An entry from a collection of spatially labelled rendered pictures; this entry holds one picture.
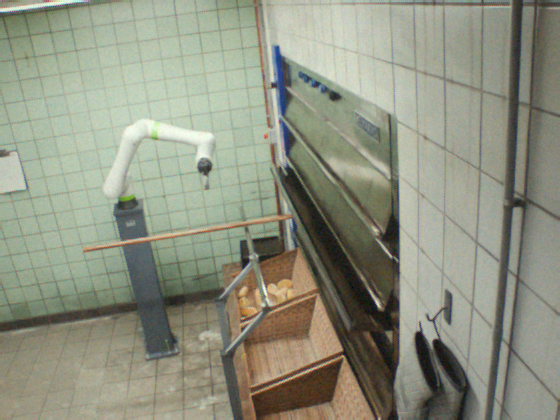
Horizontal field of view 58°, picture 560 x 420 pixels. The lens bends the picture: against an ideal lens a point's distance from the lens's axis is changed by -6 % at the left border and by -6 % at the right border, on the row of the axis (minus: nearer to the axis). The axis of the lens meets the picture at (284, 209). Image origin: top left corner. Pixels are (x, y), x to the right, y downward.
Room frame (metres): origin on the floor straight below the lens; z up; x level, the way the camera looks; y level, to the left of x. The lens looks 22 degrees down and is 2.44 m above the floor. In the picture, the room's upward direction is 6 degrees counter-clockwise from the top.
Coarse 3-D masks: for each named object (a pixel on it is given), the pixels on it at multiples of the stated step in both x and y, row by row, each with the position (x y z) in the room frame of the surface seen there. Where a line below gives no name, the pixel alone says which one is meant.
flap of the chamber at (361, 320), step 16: (288, 176) 3.02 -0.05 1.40; (288, 192) 2.72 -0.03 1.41; (304, 192) 2.73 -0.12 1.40; (304, 208) 2.49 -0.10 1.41; (320, 224) 2.28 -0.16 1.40; (304, 240) 2.14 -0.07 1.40; (320, 240) 2.10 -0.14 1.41; (336, 256) 1.95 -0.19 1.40; (320, 272) 1.83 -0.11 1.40; (336, 272) 1.80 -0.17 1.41; (352, 272) 1.81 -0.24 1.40; (352, 288) 1.68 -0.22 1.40; (336, 304) 1.58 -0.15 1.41; (352, 304) 1.56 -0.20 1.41; (368, 304) 1.57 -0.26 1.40; (368, 320) 1.46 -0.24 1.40; (384, 320) 1.46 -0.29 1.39
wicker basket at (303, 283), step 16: (288, 256) 3.15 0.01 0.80; (240, 272) 3.10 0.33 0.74; (272, 272) 3.14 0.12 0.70; (288, 272) 3.15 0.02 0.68; (304, 272) 2.91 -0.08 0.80; (240, 288) 3.10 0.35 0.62; (256, 288) 3.12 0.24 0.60; (304, 288) 2.85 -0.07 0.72; (256, 304) 2.93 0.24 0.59; (272, 304) 2.92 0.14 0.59; (288, 304) 2.61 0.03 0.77; (304, 304) 2.62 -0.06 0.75; (240, 320) 2.56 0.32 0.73
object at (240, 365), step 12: (228, 264) 3.55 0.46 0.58; (240, 264) 3.53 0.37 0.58; (228, 276) 3.36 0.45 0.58; (288, 276) 3.27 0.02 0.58; (228, 300) 3.03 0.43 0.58; (252, 300) 3.01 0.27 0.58; (228, 312) 2.88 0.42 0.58; (240, 348) 2.49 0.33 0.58; (252, 348) 2.48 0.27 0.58; (264, 348) 2.47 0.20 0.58; (240, 360) 2.38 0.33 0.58; (240, 372) 2.27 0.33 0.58; (240, 384) 2.17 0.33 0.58
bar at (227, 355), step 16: (240, 208) 3.16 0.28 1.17; (256, 256) 2.47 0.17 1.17; (256, 272) 2.30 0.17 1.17; (224, 304) 2.45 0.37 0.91; (224, 320) 2.43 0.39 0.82; (256, 320) 1.99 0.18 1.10; (224, 336) 2.43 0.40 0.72; (240, 336) 1.98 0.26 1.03; (224, 352) 1.97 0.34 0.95; (224, 368) 1.95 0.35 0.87; (240, 400) 2.43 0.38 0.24; (240, 416) 1.96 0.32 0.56
